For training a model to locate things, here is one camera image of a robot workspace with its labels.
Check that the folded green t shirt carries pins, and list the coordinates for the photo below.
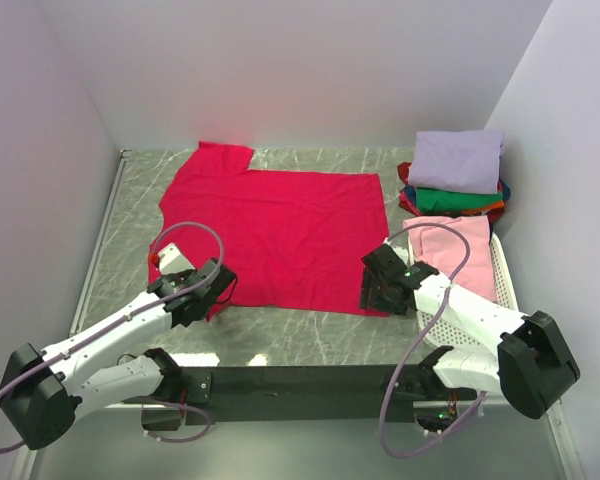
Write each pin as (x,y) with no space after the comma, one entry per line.
(432,200)

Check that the crimson red t shirt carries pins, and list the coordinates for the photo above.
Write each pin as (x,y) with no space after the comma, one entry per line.
(295,239)

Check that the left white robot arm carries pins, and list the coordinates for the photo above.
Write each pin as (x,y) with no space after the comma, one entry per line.
(44,392)

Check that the aluminium extrusion rail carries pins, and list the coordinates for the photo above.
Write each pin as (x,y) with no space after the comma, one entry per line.
(321,399)

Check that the white perforated laundry basket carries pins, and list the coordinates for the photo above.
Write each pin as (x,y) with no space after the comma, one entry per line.
(507,285)

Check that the folded dark red t shirt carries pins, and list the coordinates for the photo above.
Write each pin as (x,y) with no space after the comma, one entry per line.
(403,170)

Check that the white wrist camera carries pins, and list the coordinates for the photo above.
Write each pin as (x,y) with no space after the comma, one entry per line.
(170,260)
(402,252)

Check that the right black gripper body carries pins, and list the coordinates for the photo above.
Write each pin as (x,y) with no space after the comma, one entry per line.
(385,304)

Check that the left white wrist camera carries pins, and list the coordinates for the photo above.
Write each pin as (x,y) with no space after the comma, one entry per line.
(170,260)

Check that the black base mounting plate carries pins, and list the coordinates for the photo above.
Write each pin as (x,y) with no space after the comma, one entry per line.
(304,377)

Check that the pink t shirt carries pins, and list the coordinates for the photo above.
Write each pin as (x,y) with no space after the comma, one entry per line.
(444,250)

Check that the folded lavender t shirt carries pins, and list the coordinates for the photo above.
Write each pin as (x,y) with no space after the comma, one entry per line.
(461,162)

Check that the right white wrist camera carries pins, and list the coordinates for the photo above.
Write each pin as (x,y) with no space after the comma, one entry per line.
(402,252)

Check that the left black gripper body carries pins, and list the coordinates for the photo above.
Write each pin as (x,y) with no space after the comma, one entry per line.
(209,306)

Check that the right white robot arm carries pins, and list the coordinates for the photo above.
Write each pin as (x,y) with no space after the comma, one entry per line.
(523,357)

